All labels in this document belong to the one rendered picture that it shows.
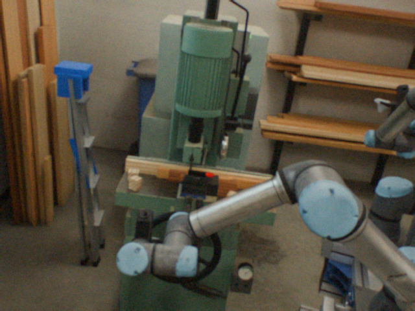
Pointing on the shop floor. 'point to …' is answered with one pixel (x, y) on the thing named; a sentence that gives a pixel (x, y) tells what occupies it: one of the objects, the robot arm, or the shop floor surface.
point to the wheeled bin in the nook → (144, 72)
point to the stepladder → (82, 152)
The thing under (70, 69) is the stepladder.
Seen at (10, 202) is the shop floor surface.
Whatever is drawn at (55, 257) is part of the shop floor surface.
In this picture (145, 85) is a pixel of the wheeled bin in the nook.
